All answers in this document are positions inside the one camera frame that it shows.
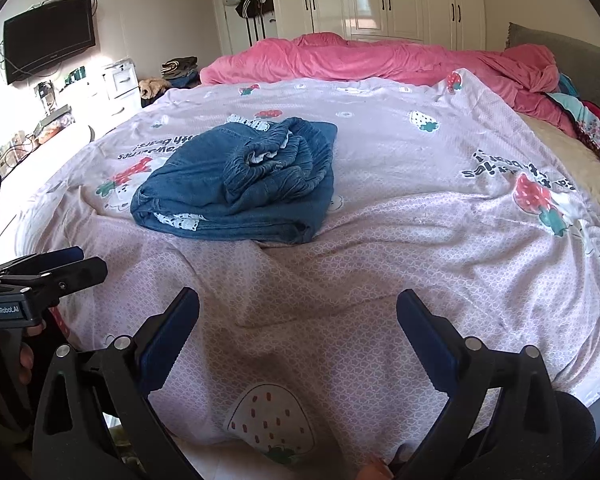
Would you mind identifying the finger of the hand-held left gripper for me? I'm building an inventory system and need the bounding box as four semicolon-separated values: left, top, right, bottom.
0;246;84;276
0;256;109;307

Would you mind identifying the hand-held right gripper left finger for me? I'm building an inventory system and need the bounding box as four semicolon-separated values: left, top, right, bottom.
32;287;201;480

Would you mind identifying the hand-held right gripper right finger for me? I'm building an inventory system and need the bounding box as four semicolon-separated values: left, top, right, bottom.
390;289;562;480

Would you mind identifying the blue denim pants lace trim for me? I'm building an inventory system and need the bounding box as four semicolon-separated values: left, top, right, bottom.
130;116;339;245

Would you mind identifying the person's left hand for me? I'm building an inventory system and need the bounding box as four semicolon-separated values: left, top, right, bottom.
17;321;47;386

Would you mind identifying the cluttered white desk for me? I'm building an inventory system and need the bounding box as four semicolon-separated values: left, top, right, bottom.
0;75;106;261

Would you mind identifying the strawberry printed bed sheet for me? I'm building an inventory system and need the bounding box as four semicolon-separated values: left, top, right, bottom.
10;67;600;471

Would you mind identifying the white drawer cabinet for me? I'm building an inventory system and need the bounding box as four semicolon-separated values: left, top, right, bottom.
100;57;143;121

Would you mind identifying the brown plush toy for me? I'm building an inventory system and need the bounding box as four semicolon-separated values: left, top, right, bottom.
139;77;172;100

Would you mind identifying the black flat television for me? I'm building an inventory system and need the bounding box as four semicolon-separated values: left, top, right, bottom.
2;0;97;86

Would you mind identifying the folded dark clothes pile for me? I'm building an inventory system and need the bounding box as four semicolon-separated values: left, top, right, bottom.
161;56;201;88

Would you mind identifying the beige quilt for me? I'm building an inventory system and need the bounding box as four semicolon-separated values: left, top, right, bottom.
517;112;600;211

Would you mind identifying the pink duvet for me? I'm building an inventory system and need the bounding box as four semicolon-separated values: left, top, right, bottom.
199;32;578;136

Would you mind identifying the grey padded headboard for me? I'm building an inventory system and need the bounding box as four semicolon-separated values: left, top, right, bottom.
504;22;600;111

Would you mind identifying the white door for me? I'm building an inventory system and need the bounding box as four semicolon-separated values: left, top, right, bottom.
210;0;314;57

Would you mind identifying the white wardrobe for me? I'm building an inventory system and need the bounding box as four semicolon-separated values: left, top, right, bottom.
304;0;487;52

